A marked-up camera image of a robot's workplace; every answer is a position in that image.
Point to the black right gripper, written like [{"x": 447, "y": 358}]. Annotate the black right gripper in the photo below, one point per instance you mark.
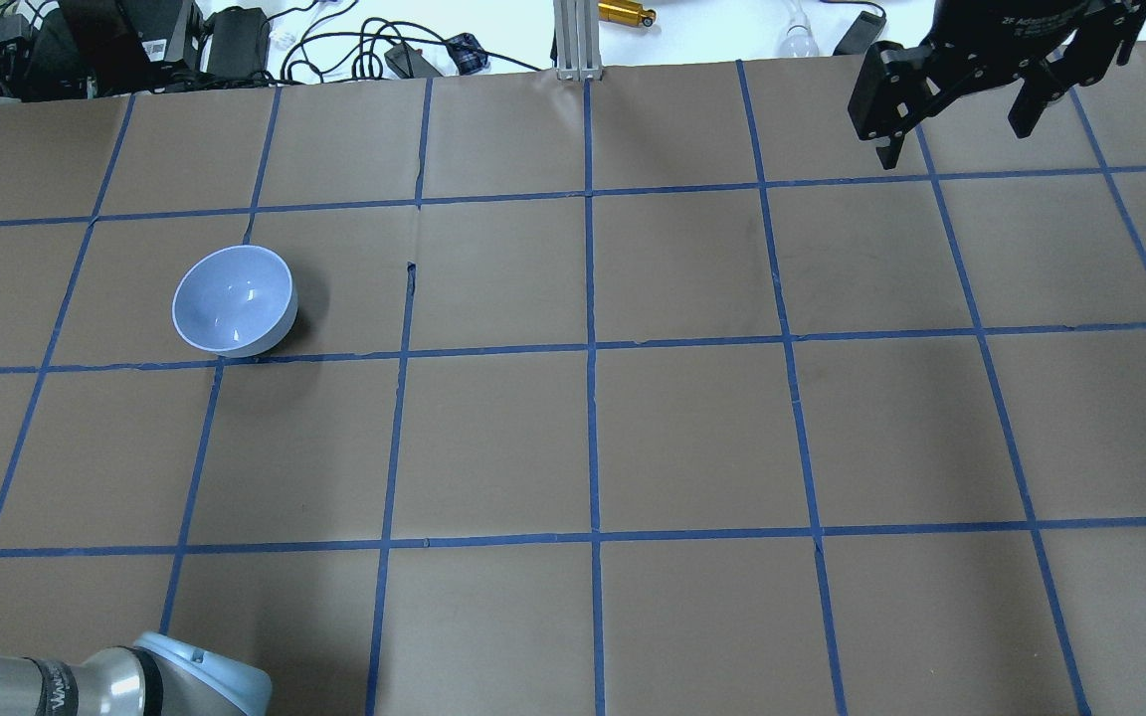
[{"x": 1019, "y": 22}]

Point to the blue bowl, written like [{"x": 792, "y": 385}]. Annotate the blue bowl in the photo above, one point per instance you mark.
[{"x": 238, "y": 302}]

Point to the white light bulb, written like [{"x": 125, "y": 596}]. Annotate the white light bulb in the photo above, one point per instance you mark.
[{"x": 797, "y": 39}]

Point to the yellow cylindrical tool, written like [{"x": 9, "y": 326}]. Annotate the yellow cylindrical tool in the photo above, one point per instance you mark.
[{"x": 627, "y": 13}]

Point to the brown paper table cover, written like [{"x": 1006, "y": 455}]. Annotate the brown paper table cover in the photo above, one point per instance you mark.
[{"x": 653, "y": 397}]

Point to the black power adapter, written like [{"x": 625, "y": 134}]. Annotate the black power adapter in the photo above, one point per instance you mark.
[{"x": 238, "y": 42}]

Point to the aluminium frame post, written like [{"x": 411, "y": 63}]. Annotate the aluminium frame post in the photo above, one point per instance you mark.
[{"x": 577, "y": 35}]

